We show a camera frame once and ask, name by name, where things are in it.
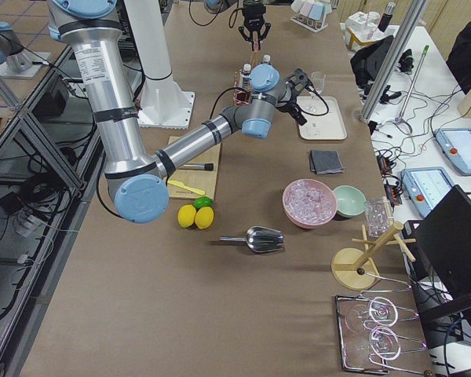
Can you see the yellow plastic knife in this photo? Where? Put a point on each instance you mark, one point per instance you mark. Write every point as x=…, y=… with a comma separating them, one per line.
x=182, y=185

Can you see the copper wire bottle basket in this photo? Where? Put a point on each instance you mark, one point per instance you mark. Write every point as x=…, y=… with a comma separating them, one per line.
x=240, y=95

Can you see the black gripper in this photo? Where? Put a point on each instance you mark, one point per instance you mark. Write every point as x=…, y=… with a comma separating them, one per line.
x=253, y=17
x=292, y=101

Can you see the white cup rack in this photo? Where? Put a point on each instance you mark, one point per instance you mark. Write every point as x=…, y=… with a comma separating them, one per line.
x=309, y=23

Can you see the aluminium frame post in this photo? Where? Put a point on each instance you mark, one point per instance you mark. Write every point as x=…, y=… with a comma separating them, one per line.
x=403, y=35

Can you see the metal ice scoop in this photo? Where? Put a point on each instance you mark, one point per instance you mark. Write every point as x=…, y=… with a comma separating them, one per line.
x=259, y=239

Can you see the blue cup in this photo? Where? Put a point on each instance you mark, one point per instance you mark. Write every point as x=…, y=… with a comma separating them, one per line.
x=316, y=11

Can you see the pink bowl with ice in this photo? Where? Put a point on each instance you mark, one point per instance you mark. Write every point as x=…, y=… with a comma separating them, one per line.
x=309, y=203

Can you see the white cup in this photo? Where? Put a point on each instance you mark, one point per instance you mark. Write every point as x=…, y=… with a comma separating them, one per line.
x=296, y=5

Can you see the cream rectangular tray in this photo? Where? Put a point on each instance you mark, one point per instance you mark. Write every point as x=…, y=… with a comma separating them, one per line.
x=329, y=127

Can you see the grey folded cloth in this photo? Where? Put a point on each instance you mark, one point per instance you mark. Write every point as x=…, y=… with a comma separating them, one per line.
x=325, y=162

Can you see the black monitor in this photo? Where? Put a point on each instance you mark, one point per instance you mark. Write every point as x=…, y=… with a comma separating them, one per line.
x=444, y=239

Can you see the wooden mug tree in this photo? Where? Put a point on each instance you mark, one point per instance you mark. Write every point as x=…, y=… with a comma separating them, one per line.
x=354, y=268

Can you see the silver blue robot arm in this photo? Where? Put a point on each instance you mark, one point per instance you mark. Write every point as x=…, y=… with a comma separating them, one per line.
x=136, y=178
x=215, y=7

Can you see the white cardboard box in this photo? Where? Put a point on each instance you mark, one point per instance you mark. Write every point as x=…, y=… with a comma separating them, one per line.
x=361, y=29

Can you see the clear tumbler glass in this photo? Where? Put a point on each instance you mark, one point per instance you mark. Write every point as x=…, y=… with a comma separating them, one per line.
x=378, y=214

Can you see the green bowl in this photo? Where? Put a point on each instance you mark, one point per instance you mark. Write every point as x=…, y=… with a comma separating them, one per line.
x=350, y=201

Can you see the wooden cutting board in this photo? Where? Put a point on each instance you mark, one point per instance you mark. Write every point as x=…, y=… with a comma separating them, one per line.
x=205, y=180

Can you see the chrome glass rack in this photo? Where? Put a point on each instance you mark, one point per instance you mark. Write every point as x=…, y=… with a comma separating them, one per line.
x=368, y=343

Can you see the blue teach pendant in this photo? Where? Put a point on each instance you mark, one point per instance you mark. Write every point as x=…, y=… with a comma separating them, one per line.
x=456, y=145
x=426, y=187

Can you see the green lime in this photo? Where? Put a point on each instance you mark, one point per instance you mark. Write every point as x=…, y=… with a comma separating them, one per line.
x=203, y=201

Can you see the black open case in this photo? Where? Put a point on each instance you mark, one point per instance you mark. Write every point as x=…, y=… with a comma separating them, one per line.
x=367, y=62

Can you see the clear wine glass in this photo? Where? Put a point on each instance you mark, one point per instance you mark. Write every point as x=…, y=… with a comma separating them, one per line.
x=318, y=79

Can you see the yellow lemon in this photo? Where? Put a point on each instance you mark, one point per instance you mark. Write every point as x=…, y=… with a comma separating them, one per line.
x=186, y=216
x=204, y=217

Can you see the pink cup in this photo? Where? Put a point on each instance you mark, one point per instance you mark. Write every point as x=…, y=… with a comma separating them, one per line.
x=306, y=7

